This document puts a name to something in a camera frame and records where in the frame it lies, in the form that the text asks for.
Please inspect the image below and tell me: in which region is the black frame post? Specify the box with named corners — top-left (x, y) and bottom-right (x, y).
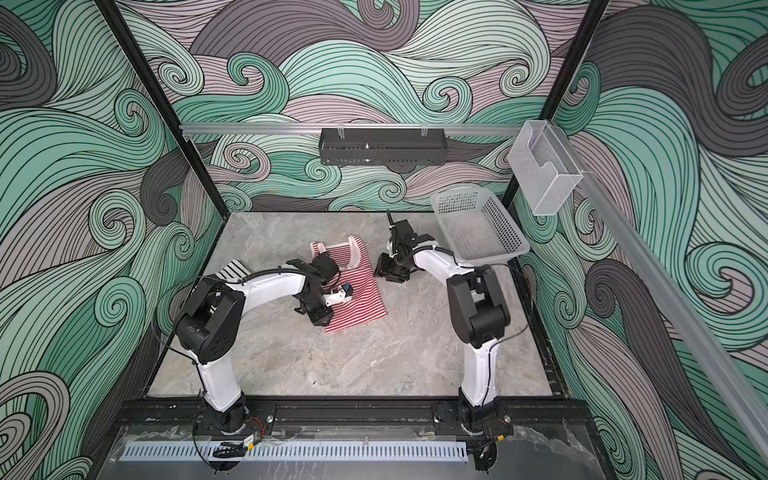
top-left (95, 0), bottom-right (230, 220)
top-left (502, 1), bottom-right (609, 206)

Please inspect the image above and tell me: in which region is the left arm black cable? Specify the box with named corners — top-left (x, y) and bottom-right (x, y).
top-left (149, 257), bottom-right (337, 472)

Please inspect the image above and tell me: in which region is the aluminium rail right wall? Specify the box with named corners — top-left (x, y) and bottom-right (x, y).
top-left (552, 126), bottom-right (767, 455)

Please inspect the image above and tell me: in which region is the red white striped tank top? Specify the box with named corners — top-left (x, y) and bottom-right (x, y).
top-left (310, 235), bottom-right (387, 333)

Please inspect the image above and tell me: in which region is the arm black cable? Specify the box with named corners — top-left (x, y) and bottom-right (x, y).
top-left (386, 209), bottom-right (532, 409)
top-left (149, 257), bottom-right (337, 472)

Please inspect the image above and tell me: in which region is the black wall shelf tray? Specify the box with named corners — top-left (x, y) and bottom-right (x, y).
top-left (318, 127), bottom-right (448, 168)

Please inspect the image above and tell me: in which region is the black frame post left rear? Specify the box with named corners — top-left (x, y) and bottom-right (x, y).
top-left (95, 0), bottom-right (230, 220)

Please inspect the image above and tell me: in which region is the white plastic laundry basket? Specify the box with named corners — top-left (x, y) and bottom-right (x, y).
top-left (430, 186), bottom-right (530, 265)

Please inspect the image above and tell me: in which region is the aluminium rail back wall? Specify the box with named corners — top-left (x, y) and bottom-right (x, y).
top-left (179, 122), bottom-right (522, 137)

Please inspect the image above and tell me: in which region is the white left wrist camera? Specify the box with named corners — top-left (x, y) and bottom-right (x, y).
top-left (323, 284), bottom-right (354, 307)

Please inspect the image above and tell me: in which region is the clear plastic wall bin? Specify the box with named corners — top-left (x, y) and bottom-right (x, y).
top-left (507, 120), bottom-right (583, 216)

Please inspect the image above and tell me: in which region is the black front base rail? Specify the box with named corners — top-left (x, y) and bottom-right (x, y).
top-left (109, 396), bottom-right (597, 439)

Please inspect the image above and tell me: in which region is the black frame post right rear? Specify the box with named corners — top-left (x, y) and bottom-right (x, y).
top-left (502, 1), bottom-right (609, 206)

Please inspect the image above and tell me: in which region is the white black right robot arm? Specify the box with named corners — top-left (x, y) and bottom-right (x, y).
top-left (374, 215), bottom-right (511, 434)

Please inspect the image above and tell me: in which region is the aluminium rail wall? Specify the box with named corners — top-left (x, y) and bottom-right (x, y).
top-left (179, 122), bottom-right (522, 137)
top-left (552, 126), bottom-right (767, 455)

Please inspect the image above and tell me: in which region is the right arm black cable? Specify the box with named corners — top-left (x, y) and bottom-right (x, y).
top-left (386, 209), bottom-right (532, 409)

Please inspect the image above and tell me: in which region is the white slotted cable duct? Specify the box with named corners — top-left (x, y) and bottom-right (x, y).
top-left (118, 440), bottom-right (469, 463)

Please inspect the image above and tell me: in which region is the black white striped tank top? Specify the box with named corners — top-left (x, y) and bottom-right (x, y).
top-left (215, 259), bottom-right (252, 283)

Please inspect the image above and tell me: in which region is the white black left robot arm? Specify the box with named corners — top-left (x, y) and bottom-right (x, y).
top-left (174, 253), bottom-right (354, 432)

